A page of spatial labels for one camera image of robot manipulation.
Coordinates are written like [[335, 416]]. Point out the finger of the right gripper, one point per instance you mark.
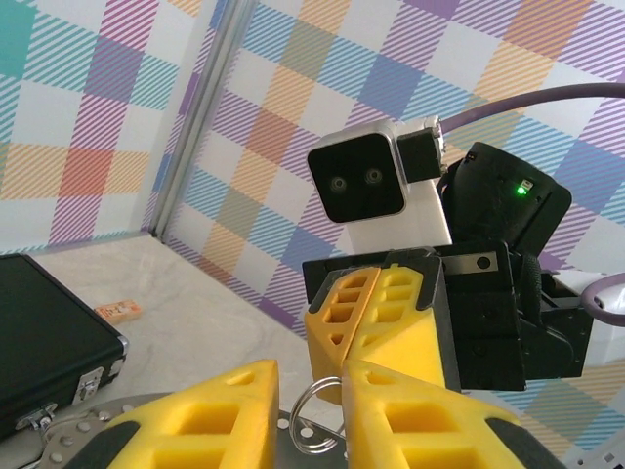
[[327, 342], [410, 342]]

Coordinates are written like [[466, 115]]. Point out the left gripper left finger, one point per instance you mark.
[[195, 420]]

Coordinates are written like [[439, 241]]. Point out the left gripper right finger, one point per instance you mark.
[[415, 430]]

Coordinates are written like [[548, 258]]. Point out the small orange card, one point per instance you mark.
[[118, 311]]

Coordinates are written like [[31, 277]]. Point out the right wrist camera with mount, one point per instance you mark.
[[361, 181]]

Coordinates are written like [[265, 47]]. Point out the aluminium frame post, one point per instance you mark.
[[200, 122]]

